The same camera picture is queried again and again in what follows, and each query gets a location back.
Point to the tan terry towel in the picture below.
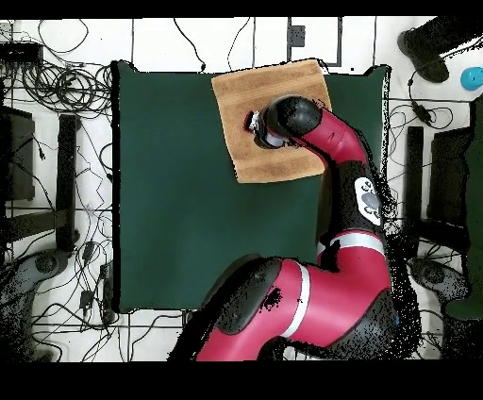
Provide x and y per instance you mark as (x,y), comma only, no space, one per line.
(241,98)

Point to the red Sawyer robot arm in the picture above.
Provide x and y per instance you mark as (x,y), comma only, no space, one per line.
(339,286)

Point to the black flat panel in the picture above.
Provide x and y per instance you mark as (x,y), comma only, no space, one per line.
(449,177)
(17,158)

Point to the small grey box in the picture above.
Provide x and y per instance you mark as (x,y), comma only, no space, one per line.
(297,36)

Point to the dark green table cloth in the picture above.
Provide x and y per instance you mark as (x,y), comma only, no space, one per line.
(169,226)

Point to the black T-shaped stand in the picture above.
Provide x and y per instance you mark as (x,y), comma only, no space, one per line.
(414,181)
(67,181)

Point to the person's foot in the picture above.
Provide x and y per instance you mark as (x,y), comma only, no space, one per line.
(426,49)

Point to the black power adapter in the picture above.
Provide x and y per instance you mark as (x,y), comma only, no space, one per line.
(86,298)
(87,251)

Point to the blue round object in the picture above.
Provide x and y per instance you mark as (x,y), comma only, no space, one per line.
(472,78)

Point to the dark green fabric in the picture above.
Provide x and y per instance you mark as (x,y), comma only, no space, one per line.
(476,170)

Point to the black electronics box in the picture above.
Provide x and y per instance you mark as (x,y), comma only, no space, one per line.
(20,53)

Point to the dark tripod base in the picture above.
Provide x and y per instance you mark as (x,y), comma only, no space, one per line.
(45,264)
(434,275)

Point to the grey rectangular frame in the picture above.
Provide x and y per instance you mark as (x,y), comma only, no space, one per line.
(289,53)

